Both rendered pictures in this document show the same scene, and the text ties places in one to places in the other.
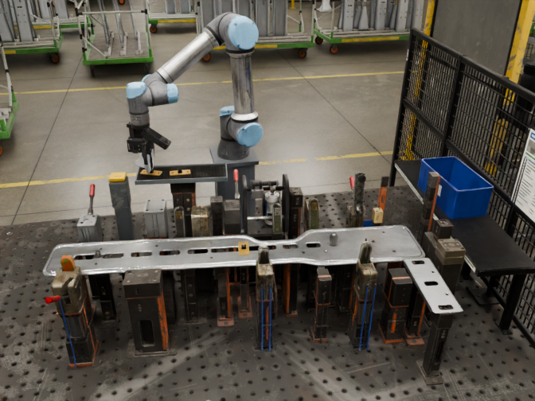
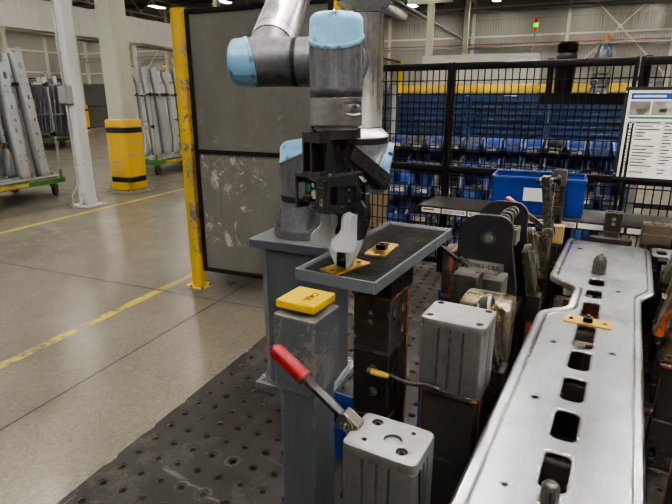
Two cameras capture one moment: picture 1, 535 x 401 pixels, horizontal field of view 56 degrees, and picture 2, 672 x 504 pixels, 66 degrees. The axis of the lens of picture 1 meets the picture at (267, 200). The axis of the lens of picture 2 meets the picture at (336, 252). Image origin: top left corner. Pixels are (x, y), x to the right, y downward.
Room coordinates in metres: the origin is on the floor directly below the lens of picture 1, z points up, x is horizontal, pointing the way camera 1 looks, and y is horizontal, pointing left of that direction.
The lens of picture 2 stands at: (1.41, 1.13, 1.42)
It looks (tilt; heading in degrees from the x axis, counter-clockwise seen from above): 17 degrees down; 305
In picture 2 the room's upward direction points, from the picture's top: straight up
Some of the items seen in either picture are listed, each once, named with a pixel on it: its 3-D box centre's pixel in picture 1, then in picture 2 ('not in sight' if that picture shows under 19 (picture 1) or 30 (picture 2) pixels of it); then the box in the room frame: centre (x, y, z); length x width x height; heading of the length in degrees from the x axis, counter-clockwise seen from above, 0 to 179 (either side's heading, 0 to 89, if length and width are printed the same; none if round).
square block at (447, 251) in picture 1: (443, 284); (647, 279); (1.50, -0.66, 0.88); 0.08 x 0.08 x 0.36; 6
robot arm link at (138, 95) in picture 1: (138, 98); (336, 56); (1.86, 0.50, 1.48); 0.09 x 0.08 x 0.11; 118
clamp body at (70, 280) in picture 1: (76, 317); not in sight; (1.30, 0.65, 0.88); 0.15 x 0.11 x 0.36; 6
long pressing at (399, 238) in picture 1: (238, 251); (590, 329); (1.54, 0.11, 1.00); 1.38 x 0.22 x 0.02; 96
